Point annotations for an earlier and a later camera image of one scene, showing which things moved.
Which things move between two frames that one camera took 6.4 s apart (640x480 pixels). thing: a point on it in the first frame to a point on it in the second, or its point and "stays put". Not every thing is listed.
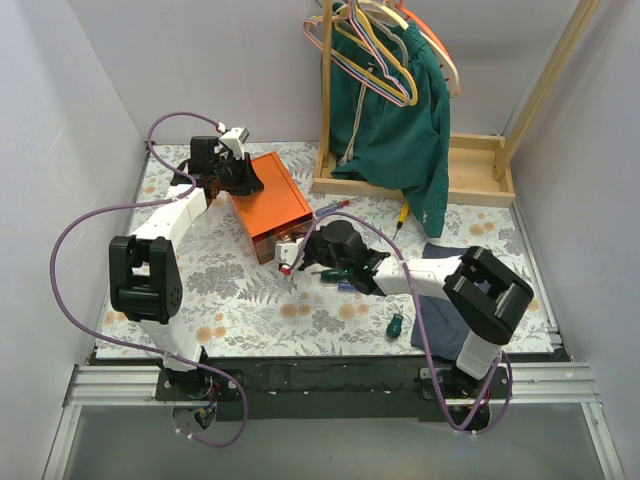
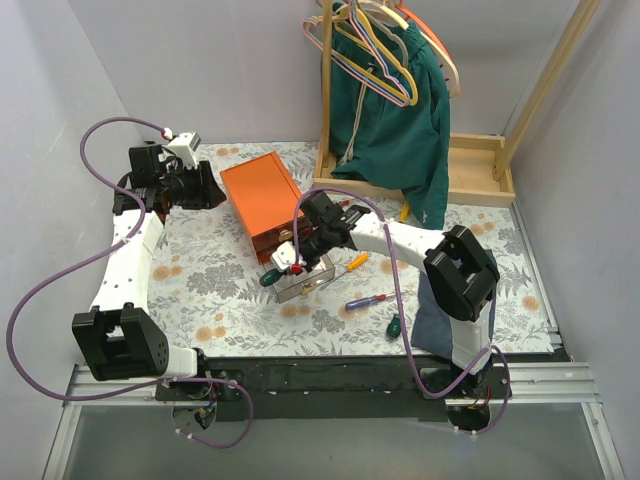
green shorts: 390,113 stays put
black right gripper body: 310,251 stays put
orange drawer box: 280,203 stays put
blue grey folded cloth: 447,329 stays put
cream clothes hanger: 454,82 stays put
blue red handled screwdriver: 345,285 to 365,301
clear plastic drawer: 265,245 to 294,286
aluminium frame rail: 567,384 stays put
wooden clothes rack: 479,163 stays put
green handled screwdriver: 331,274 to 270,277
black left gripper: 240,175 to 201,183
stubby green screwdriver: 394,328 stays put
